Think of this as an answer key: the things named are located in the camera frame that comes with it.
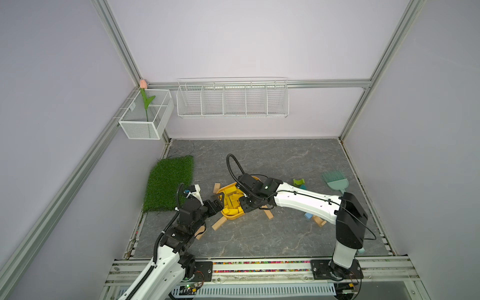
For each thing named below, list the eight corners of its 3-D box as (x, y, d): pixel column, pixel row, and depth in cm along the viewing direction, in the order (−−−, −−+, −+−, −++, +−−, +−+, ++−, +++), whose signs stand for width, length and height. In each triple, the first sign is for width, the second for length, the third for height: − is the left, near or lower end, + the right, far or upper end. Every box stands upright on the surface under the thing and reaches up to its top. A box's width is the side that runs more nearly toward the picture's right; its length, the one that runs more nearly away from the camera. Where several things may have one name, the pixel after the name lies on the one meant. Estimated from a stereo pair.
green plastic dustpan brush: (327, 192, 99) (328, 190, 98) (321, 173, 107) (322, 171, 105) (350, 192, 99) (351, 190, 97) (342, 173, 107) (344, 171, 105)
